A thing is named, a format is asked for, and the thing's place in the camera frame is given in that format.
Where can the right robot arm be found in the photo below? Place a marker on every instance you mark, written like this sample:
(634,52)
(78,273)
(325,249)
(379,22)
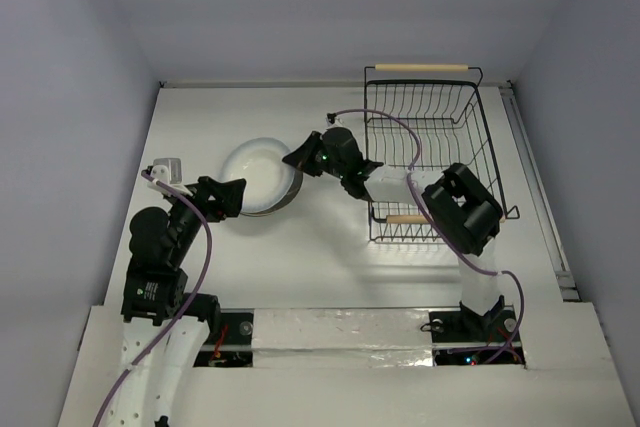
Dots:
(456,205)

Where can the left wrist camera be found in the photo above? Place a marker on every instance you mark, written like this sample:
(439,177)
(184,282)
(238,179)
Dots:
(167,169)

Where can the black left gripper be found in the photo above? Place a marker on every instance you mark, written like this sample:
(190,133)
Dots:
(226,198)

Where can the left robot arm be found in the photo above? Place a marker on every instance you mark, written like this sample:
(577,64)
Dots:
(166,323)

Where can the metal side rail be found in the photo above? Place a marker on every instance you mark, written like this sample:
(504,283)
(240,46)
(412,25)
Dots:
(567,285)

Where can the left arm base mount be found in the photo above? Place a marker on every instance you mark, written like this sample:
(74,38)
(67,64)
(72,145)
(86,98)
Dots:
(231,346)

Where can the white deep plate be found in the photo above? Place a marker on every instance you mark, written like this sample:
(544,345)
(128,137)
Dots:
(268,179)

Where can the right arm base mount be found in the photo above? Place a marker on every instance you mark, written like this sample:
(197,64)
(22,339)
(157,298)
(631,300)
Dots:
(453,344)

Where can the grey-green mottled plate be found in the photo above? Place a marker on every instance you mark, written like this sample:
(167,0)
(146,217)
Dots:
(287,199)

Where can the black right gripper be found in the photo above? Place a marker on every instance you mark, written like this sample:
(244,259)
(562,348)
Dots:
(314,153)

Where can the black wire dish rack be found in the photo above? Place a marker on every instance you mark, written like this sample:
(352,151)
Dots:
(442,105)

